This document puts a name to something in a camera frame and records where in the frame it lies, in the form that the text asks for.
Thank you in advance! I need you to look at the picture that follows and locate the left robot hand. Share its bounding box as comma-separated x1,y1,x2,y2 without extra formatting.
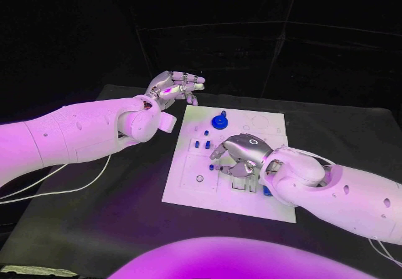
144,70,206,110

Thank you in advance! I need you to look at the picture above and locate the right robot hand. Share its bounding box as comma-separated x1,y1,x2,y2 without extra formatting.
209,133,275,178

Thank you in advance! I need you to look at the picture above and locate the white task board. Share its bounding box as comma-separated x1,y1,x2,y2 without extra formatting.
161,105,297,224

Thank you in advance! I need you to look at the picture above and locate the blue gear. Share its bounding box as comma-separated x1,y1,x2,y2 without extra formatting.
210,115,229,129

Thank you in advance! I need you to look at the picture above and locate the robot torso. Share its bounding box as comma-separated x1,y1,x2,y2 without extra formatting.
107,236,379,279

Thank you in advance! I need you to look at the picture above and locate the white cable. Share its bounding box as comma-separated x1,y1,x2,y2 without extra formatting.
367,238,402,268
0,163,69,200
0,154,112,205
377,240,402,262

